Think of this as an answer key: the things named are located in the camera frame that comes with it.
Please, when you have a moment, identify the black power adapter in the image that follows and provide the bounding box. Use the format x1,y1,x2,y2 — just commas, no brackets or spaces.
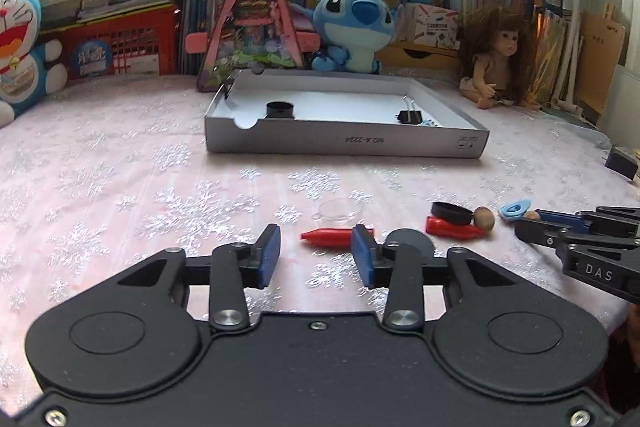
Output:
605,147,639,180

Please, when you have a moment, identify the large black binder clip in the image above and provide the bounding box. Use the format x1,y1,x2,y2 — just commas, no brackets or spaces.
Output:
396,95,423,124

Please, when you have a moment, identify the red plastic basket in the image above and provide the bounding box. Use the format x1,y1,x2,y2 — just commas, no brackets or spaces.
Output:
39,4,180,82

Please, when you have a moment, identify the pink triangular toy house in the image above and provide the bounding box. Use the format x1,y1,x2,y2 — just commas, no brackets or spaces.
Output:
184,0,320,92

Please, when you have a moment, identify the Doraemon plush toy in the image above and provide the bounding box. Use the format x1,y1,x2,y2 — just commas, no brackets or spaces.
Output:
0,0,67,127

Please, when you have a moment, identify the light blue plastic clip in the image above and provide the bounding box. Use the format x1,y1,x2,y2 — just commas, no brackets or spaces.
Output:
498,198,532,222

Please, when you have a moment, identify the Stitch plush toy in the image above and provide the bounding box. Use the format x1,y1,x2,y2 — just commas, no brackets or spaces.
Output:
290,0,396,75

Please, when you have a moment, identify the white cardboard tray box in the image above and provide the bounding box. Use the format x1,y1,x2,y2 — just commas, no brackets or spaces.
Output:
204,69,489,159

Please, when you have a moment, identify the red crayon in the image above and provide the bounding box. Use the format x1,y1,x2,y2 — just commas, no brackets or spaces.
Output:
425,216,486,241
300,228,352,251

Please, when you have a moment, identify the pink snowflake tablecloth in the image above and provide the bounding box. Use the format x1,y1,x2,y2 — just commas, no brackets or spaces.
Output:
1,77,639,414

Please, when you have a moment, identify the small black binder clip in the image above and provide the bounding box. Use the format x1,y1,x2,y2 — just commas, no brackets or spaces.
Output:
220,72,236,98

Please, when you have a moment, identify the black round container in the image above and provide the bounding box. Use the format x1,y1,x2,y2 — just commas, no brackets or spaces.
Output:
266,101,294,119

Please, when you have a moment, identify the white patterned cardboard box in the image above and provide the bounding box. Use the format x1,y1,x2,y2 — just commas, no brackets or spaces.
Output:
402,3,459,50

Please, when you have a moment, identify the black shallow round lid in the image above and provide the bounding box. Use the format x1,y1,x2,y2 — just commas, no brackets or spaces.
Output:
431,202,474,227

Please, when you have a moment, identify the brown-haired baby doll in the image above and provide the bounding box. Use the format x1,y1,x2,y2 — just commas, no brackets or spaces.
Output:
459,5,540,109

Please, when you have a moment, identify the wooden drawer shelf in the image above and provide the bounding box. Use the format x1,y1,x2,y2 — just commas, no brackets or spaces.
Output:
375,41,459,72

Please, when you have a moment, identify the clear plastic round lid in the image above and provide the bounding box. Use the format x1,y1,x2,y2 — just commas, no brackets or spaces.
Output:
314,198,363,223

